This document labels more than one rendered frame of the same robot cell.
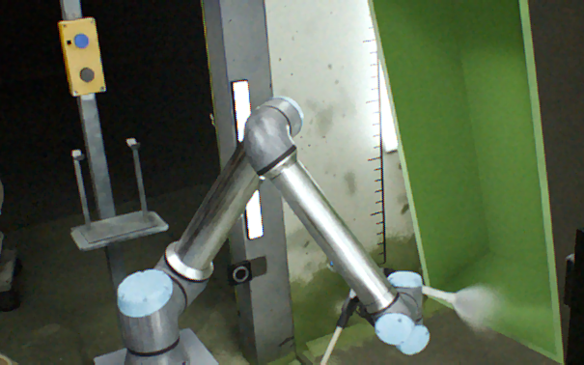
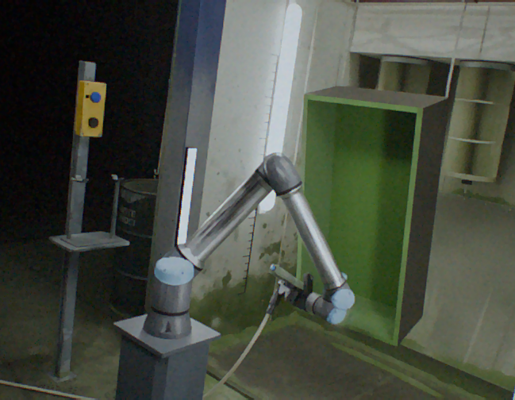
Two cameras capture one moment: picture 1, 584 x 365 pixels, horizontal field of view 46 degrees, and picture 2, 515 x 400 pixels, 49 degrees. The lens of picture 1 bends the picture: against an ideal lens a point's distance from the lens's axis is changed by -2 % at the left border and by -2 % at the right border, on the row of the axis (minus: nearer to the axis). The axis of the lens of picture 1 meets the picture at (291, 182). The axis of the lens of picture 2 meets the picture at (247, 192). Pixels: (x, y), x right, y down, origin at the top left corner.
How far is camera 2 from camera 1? 1.09 m
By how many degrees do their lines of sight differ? 24
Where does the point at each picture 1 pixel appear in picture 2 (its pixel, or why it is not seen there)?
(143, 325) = (177, 292)
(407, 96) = (309, 172)
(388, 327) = (341, 298)
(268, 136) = (290, 171)
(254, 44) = (203, 125)
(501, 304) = (355, 309)
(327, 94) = (235, 168)
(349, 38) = (252, 134)
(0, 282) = not seen: outside the picture
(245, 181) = (253, 201)
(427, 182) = not seen: hidden behind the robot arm
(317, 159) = not seen: hidden behind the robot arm
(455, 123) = (324, 195)
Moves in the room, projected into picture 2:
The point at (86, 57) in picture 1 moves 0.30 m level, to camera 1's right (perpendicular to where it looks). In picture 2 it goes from (95, 109) to (156, 117)
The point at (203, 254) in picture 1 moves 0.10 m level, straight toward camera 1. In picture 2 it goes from (209, 250) to (220, 257)
